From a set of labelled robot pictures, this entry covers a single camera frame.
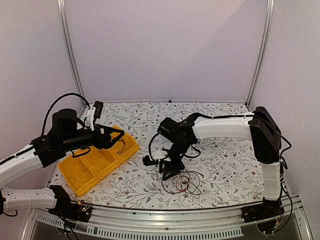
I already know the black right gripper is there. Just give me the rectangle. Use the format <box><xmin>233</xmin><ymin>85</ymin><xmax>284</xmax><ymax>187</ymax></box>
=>
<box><xmin>158</xmin><ymin>140</ymin><xmax>192</xmax><ymax>181</ymax></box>

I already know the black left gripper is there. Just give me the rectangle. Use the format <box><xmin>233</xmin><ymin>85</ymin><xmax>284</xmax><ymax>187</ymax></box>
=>
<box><xmin>61</xmin><ymin>123</ymin><xmax>125</xmax><ymax>153</ymax></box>

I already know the red thin cable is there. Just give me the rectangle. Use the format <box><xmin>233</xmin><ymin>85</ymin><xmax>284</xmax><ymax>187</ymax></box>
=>
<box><xmin>161</xmin><ymin>171</ymin><xmax>205</xmax><ymax>195</ymax></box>

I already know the right arm base electronics board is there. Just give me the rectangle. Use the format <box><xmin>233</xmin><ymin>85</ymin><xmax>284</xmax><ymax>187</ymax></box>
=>
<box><xmin>241</xmin><ymin>198</ymin><xmax>294</xmax><ymax>236</ymax></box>

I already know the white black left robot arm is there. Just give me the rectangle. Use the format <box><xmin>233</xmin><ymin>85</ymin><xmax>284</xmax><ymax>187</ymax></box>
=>
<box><xmin>0</xmin><ymin>107</ymin><xmax>125</xmax><ymax>217</ymax></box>

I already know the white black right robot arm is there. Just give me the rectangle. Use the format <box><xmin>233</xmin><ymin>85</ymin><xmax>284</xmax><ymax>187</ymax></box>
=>
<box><xmin>157</xmin><ymin>106</ymin><xmax>292</xmax><ymax>220</ymax></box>

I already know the left arm base electronics board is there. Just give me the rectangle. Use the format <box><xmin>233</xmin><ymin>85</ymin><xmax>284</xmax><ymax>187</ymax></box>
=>
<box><xmin>48</xmin><ymin>198</ymin><xmax>93</xmax><ymax>223</ymax></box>

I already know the yellow divided plastic bin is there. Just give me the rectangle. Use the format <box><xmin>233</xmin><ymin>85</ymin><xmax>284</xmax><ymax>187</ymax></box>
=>
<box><xmin>57</xmin><ymin>133</ymin><xmax>140</xmax><ymax>197</ymax></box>

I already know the floral patterned table mat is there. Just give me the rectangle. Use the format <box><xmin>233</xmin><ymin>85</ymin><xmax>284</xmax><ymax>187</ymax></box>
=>
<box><xmin>43</xmin><ymin>101</ymin><xmax>286</xmax><ymax>210</ymax></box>

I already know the black braided right camera cable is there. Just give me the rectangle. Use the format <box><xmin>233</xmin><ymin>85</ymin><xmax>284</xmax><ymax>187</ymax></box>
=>
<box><xmin>147</xmin><ymin>132</ymin><xmax>161</xmax><ymax>161</ymax></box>

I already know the black braided camera cable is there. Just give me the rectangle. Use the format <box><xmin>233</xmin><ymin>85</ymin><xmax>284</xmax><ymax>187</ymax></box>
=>
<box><xmin>147</xmin><ymin>132</ymin><xmax>161</xmax><ymax>161</ymax></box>
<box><xmin>41</xmin><ymin>92</ymin><xmax>91</xmax><ymax>137</ymax></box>

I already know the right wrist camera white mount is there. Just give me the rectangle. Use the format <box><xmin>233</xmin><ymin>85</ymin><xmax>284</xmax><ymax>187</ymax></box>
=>
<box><xmin>142</xmin><ymin>149</ymin><xmax>167</xmax><ymax>166</ymax></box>

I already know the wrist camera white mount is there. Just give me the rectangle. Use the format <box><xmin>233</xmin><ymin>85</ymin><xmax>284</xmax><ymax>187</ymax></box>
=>
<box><xmin>142</xmin><ymin>149</ymin><xmax>167</xmax><ymax>166</ymax></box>
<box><xmin>84</xmin><ymin>101</ymin><xmax>104</xmax><ymax>131</ymax></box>

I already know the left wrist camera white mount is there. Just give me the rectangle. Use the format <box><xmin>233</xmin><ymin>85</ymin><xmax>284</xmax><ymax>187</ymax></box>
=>
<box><xmin>84</xmin><ymin>101</ymin><xmax>104</xmax><ymax>131</ymax></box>

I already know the black braided left camera cable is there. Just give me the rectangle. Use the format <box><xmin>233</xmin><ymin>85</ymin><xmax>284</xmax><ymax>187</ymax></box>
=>
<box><xmin>41</xmin><ymin>92</ymin><xmax>91</xmax><ymax>137</ymax></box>

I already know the aluminium left corner post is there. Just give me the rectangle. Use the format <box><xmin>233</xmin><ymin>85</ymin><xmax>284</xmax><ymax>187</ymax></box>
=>
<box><xmin>56</xmin><ymin>0</ymin><xmax>88</xmax><ymax>107</ymax></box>

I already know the aluminium corner post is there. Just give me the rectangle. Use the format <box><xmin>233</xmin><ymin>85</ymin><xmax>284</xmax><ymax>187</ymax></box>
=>
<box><xmin>245</xmin><ymin>0</ymin><xmax>275</xmax><ymax>108</ymax></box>
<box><xmin>56</xmin><ymin>0</ymin><xmax>88</xmax><ymax>107</ymax></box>

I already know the aluminium front frame rail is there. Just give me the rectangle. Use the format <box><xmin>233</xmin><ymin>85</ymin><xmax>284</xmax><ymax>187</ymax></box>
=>
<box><xmin>21</xmin><ymin>194</ymin><xmax>315</xmax><ymax>240</ymax></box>

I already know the aluminium right corner post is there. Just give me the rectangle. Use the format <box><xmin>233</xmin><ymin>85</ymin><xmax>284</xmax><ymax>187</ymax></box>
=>
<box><xmin>245</xmin><ymin>0</ymin><xmax>275</xmax><ymax>108</ymax></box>

